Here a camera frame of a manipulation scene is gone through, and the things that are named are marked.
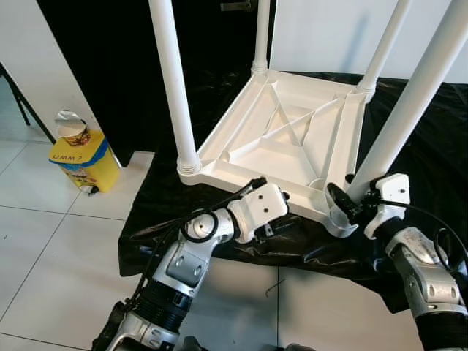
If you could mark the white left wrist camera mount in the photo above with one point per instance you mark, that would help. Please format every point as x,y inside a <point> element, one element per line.
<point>259,208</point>

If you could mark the dark grey robot left foot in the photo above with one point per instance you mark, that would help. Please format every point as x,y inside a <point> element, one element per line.
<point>191,344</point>

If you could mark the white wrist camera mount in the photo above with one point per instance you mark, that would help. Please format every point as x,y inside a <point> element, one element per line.
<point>259,208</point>
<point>393,189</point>

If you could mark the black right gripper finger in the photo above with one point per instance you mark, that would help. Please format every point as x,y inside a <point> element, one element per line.
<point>340,199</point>

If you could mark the black plastic table cover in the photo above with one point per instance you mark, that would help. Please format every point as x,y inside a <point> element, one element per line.
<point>431,183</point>

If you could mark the white plastic table top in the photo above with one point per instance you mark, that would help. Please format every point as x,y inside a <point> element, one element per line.
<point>285,146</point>

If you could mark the dark grey robot foot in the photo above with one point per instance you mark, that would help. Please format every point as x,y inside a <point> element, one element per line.
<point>191,344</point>
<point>300,347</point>

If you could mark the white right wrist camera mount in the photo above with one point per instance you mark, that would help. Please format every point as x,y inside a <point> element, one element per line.
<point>393,189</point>

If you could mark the dark grey robot right foot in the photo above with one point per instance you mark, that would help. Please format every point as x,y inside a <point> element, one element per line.
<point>300,347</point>

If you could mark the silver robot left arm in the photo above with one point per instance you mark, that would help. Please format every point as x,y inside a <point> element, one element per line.
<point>186,270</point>

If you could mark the black door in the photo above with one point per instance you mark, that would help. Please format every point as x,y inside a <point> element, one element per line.
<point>110,58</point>

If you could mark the instant noodle cup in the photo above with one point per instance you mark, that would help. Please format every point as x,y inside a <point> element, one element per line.
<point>73,128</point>

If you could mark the thin black rod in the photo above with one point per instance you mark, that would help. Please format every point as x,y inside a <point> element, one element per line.
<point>25,106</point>

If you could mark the yellow blue cardboard box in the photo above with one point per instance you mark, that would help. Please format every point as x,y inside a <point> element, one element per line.
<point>88,164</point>

